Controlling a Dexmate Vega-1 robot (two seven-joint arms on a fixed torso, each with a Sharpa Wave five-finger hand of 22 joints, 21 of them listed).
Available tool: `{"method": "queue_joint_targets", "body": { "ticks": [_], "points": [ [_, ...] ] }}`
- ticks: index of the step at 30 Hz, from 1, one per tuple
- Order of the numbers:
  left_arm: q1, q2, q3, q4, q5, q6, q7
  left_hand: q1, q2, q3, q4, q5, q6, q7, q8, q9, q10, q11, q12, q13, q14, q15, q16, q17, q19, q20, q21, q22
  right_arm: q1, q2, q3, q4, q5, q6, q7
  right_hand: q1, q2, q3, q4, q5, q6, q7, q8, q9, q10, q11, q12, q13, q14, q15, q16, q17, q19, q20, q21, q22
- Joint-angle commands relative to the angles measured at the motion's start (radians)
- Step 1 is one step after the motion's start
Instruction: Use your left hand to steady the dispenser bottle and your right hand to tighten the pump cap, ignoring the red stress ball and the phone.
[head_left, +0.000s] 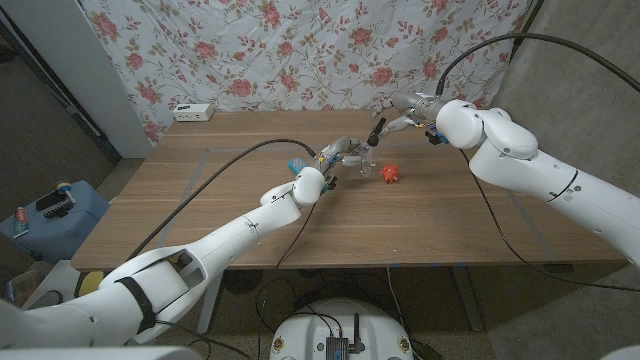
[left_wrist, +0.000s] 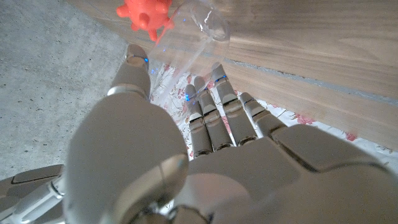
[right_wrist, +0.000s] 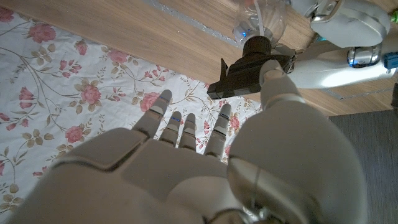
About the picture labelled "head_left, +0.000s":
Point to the red spiky stress ball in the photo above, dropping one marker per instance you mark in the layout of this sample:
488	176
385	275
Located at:
390	173

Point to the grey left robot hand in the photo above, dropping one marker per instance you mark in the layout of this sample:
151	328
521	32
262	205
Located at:
340	147

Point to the black brush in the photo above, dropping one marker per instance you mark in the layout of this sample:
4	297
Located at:
52	202

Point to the grey table leg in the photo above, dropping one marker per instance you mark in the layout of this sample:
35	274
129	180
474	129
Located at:
467	300

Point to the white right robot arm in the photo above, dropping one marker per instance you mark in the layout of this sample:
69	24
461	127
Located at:
540	170

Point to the red green toothpaste tube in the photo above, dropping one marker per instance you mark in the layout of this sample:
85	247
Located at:
21	222

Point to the grey round item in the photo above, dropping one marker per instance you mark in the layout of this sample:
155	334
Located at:
42	300

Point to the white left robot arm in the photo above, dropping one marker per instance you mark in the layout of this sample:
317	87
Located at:
235	235

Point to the white power strip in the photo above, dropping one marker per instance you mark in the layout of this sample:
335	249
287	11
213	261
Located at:
192	112

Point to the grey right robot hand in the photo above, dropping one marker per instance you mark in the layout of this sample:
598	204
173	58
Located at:
420	107

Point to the yellow disc with black rim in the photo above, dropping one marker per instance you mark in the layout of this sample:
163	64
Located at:
91	282

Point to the floral backdrop cloth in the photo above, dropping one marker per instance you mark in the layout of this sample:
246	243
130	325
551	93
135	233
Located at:
310	50

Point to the white robot torso base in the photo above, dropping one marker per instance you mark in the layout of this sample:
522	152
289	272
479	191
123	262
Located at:
310	325

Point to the blue storage box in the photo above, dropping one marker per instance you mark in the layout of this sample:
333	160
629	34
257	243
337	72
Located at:
60	232

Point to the black backdrop stand pole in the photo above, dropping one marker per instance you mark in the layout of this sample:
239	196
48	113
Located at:
527	22

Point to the clear plastic container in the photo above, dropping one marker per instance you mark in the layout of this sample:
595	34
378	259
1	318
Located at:
20	287

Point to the black antenna module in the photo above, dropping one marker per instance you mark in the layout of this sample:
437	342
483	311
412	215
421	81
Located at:
337	345

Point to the yellow blue small tool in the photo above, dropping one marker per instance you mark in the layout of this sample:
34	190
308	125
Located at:
65	189

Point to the clear plastic spray bottle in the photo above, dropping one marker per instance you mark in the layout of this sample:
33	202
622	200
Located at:
366	170

